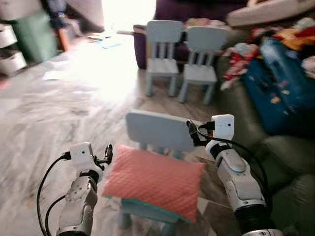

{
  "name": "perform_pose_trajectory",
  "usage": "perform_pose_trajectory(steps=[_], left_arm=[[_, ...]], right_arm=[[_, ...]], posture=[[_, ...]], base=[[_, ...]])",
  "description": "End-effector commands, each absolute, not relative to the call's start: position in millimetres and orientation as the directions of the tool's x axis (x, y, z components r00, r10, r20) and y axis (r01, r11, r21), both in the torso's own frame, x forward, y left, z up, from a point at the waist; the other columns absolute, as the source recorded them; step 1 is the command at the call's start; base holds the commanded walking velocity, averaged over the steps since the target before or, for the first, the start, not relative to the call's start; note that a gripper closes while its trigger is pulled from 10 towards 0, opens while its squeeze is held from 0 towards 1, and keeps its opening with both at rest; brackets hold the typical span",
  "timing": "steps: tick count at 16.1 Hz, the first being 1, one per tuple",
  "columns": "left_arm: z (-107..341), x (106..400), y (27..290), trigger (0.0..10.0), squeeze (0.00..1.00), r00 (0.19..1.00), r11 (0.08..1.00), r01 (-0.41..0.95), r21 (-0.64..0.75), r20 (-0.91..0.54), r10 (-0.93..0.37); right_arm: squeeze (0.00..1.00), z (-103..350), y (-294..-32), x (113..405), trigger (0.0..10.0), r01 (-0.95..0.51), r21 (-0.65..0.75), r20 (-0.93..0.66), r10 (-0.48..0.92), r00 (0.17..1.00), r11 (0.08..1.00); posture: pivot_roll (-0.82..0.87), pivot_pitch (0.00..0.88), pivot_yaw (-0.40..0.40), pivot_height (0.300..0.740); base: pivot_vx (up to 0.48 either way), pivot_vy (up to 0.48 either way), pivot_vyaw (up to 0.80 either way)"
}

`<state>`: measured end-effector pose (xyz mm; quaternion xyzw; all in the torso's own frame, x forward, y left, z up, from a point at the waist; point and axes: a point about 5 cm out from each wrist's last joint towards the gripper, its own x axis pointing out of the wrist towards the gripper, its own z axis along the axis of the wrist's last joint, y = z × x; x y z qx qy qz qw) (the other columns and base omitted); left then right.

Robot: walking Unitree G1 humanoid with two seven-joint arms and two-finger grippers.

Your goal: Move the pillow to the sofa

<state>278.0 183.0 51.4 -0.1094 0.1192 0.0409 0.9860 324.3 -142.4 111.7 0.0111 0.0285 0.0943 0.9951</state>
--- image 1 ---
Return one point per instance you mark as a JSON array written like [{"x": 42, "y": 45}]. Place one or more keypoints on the white paper sheet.
[{"x": 54, "y": 75}]

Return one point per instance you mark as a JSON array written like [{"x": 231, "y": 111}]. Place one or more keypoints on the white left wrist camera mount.
[{"x": 81, "y": 155}]

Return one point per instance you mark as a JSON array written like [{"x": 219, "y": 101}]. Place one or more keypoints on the red white clothes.
[{"x": 241, "y": 59}]

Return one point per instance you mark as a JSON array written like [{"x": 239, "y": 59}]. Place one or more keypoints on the yellow orange clothes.
[{"x": 295, "y": 38}]

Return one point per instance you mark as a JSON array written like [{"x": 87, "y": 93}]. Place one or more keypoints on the green storage bin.
[{"x": 35, "y": 37}]

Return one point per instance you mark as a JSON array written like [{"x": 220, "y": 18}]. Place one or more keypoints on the teal dotted cushion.
[{"x": 162, "y": 211}]

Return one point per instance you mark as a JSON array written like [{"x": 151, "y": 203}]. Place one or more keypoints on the white storage drawers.
[{"x": 10, "y": 49}]

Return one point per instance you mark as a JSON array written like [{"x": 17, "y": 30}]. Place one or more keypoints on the light blue paper sheet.
[{"x": 107, "y": 43}]

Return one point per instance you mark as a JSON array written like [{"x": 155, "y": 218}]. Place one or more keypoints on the dark blue orange object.
[{"x": 60, "y": 22}]

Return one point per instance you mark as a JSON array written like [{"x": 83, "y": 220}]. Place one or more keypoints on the light blue child chair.
[
  {"x": 164, "y": 49},
  {"x": 202, "y": 54},
  {"x": 157, "y": 129}
]

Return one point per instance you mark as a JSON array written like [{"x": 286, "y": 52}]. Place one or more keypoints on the green leather sofa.
[{"x": 290, "y": 167}]

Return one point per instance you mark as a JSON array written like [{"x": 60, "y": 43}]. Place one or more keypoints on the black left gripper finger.
[
  {"x": 105, "y": 158},
  {"x": 110, "y": 152}
]

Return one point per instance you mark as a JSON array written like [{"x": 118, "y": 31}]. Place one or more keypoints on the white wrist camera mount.
[
  {"x": 223, "y": 128},
  {"x": 81, "y": 155}
]

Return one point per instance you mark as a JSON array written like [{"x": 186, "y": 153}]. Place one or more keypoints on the pink pillow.
[{"x": 152, "y": 179}]

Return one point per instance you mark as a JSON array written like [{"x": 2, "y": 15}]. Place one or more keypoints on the beige cushion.
[{"x": 270, "y": 14}]

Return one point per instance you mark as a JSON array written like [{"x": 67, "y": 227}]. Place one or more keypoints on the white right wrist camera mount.
[{"x": 223, "y": 128}]

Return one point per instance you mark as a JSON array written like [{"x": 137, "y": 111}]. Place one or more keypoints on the purple sofa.
[{"x": 197, "y": 10}]

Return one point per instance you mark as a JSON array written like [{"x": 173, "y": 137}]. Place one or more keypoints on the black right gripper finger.
[
  {"x": 191, "y": 127},
  {"x": 195, "y": 139}
]

